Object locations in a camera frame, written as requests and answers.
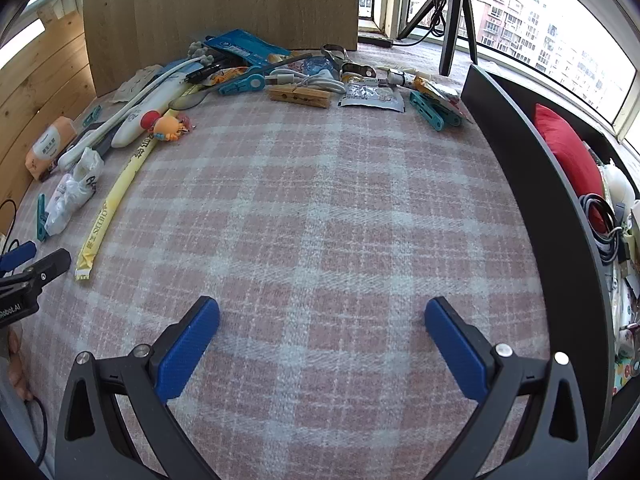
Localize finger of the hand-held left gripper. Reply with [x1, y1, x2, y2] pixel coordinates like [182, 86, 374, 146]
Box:
[0, 241, 37, 276]
[0, 248, 72, 301]

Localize teal clothespin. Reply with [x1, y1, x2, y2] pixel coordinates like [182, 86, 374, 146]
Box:
[409, 90, 446, 133]
[430, 102, 463, 129]
[36, 192, 52, 242]

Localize white usb cable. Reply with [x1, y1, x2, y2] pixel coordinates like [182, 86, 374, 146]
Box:
[264, 67, 347, 95]

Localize pink plaid blanket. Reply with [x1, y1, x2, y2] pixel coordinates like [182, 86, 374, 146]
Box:
[0, 42, 551, 480]

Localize pine plank panel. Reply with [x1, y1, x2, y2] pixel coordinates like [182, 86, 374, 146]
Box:
[0, 10, 97, 233]

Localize white flat packet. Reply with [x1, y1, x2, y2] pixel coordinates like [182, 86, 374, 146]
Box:
[112, 64, 166, 103]

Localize apartment buildings outside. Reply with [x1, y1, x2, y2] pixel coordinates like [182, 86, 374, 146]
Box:
[360, 0, 636, 111]

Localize large blue packet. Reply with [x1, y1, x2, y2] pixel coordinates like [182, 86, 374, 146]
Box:
[205, 30, 292, 68]

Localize long yellow paper sleeve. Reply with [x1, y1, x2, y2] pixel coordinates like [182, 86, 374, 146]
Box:
[75, 85, 201, 282]

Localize silver sachet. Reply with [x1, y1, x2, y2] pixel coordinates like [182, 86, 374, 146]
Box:
[338, 82, 407, 111]

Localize coiled grey cable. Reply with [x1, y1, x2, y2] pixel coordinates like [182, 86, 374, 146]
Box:
[579, 194, 626, 267]

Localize wooden clothespin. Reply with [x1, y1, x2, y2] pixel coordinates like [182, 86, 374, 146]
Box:
[295, 88, 332, 110]
[269, 85, 302, 104]

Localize orange snack packet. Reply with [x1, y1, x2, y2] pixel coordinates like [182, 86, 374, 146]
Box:
[207, 67, 251, 86]

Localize teal round-headed clip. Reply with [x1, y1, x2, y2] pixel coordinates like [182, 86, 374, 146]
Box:
[218, 74, 265, 97]

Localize white plastic bag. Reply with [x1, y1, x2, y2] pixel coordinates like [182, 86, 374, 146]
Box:
[44, 147, 105, 237]

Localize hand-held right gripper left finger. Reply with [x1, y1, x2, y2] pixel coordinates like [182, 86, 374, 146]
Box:
[54, 296, 221, 480]

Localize metal spring clip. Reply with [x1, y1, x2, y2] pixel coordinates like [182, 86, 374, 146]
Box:
[320, 44, 375, 78]

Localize white pen-shaped device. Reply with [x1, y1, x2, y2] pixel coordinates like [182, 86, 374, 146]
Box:
[111, 67, 196, 149]

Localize person's left hand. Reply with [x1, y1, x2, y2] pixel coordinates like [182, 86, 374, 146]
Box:
[7, 332, 35, 402]

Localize grey metal file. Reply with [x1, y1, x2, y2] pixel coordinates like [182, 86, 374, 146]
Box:
[250, 52, 313, 70]

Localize white bendable stick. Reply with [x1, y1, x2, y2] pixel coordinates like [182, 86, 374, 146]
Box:
[57, 56, 202, 170]

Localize grey fuzzy item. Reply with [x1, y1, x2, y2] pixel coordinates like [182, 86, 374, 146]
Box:
[187, 40, 213, 66]

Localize black tripod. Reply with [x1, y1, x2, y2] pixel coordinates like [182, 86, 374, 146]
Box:
[397, 0, 478, 77]

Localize black flat case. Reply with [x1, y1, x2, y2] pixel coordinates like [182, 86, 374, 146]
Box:
[75, 127, 118, 161]

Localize light wooden board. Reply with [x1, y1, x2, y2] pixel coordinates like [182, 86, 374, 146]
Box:
[82, 0, 361, 97]

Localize red cushion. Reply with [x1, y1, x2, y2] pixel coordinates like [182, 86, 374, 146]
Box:
[534, 104, 607, 228]

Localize orange cartoon figure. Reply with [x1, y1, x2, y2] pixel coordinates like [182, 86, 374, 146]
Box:
[141, 112, 195, 144]

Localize black marker pen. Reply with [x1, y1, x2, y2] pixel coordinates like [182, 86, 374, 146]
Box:
[185, 62, 236, 86]

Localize black remote cable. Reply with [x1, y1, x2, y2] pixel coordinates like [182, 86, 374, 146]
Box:
[390, 0, 451, 47]

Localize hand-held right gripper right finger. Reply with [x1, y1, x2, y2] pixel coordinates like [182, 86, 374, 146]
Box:
[424, 296, 591, 480]

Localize orange white tissue pack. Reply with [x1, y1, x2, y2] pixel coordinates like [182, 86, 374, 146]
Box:
[25, 116, 77, 182]

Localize thin black cable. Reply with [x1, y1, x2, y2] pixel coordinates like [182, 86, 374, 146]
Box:
[0, 199, 20, 261]

